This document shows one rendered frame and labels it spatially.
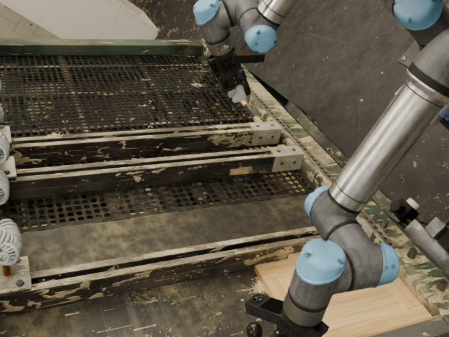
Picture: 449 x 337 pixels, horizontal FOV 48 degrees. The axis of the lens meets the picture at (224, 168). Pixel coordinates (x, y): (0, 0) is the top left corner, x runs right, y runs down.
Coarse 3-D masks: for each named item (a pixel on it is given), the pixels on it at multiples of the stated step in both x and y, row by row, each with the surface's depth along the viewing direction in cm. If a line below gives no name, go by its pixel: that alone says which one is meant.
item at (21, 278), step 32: (128, 256) 132; (160, 256) 134; (192, 256) 137; (224, 256) 138; (256, 256) 143; (0, 288) 113; (32, 288) 119; (64, 288) 122; (96, 288) 126; (128, 288) 130
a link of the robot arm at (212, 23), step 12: (204, 0) 138; (216, 0) 136; (204, 12) 135; (216, 12) 136; (204, 24) 138; (216, 24) 138; (228, 24) 139; (204, 36) 142; (216, 36) 140; (228, 36) 142
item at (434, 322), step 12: (420, 324) 133; (432, 324) 134; (444, 324) 135; (372, 336) 128; (384, 336) 128; (396, 336) 129; (408, 336) 129; (420, 336) 130; (432, 336) 131; (444, 336) 134
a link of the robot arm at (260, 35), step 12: (264, 0) 126; (276, 0) 123; (288, 0) 123; (252, 12) 131; (264, 12) 126; (276, 12) 125; (288, 12) 126; (240, 24) 133; (252, 24) 128; (264, 24) 127; (276, 24) 127; (252, 36) 127; (264, 36) 127; (276, 36) 128; (252, 48) 129; (264, 48) 129
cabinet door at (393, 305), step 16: (256, 272) 144; (272, 272) 143; (288, 272) 144; (272, 288) 138; (368, 288) 145; (384, 288) 146; (400, 288) 146; (336, 304) 138; (352, 304) 139; (368, 304) 140; (384, 304) 141; (400, 304) 142; (416, 304) 142; (336, 320) 133; (352, 320) 134; (368, 320) 134; (384, 320) 135; (400, 320) 136; (416, 320) 137; (336, 336) 128; (352, 336) 129
